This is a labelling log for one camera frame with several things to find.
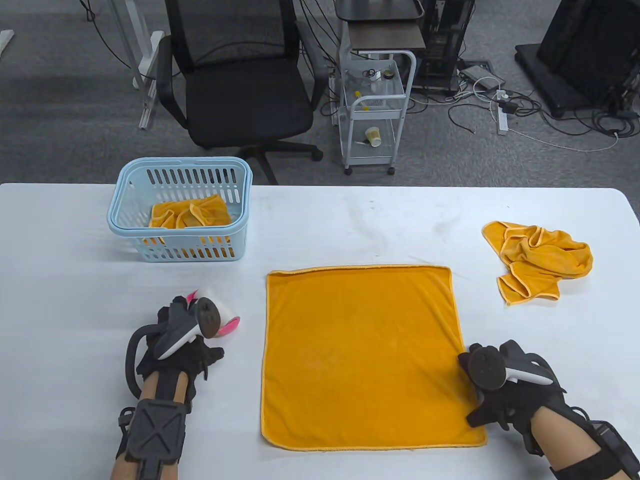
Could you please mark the person's right hand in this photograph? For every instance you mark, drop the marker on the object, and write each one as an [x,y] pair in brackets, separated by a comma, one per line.
[510,405]

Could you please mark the person's left hand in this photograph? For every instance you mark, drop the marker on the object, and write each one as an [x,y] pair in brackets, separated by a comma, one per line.
[195,355]

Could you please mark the pink lint roller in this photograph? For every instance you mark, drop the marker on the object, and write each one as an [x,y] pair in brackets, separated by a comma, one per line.
[227,311]

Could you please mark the yellow square towel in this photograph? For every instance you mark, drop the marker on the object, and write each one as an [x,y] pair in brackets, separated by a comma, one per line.
[550,255]
[200,212]
[365,355]

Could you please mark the person's right forearm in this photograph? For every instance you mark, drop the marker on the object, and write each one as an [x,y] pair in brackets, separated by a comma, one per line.
[565,440]

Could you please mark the grey tracking controller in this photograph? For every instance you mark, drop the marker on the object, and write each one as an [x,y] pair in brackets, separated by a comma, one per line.
[487,372]
[207,317]

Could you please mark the light blue plastic basket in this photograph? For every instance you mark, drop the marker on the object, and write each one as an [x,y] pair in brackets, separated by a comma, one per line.
[210,161]

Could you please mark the black office chair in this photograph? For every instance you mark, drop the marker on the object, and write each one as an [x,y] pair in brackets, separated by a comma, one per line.
[250,105]

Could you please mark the white utility cart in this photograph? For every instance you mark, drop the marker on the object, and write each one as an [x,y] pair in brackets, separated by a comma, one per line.
[375,150]

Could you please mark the paper cup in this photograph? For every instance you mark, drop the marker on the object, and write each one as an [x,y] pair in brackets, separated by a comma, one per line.
[373,136]

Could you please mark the white power strip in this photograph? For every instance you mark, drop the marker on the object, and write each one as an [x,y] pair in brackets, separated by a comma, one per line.
[502,122]

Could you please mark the black power adapter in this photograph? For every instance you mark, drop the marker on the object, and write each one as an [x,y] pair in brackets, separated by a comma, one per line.
[510,106]

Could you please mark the grey power adapter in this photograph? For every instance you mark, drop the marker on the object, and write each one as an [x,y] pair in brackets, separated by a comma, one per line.
[475,75]

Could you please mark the black display stand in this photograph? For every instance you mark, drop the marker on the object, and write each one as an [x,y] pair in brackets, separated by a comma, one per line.
[590,50]

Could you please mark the black computer tower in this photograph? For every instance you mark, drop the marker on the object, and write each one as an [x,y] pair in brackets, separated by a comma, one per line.
[445,45]

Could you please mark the white desk foot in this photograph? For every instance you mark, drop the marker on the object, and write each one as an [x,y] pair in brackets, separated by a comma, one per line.
[5,41]

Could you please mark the brown board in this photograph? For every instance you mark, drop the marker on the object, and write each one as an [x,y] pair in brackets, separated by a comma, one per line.
[385,36]

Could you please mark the black side table top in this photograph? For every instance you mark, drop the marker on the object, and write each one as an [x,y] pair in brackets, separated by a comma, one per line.
[375,7]

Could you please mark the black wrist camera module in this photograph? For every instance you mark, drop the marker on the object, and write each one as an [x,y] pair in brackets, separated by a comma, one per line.
[617,450]
[155,430]

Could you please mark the white desk leg frame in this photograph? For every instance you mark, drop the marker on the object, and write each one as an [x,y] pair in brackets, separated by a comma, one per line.
[152,60]

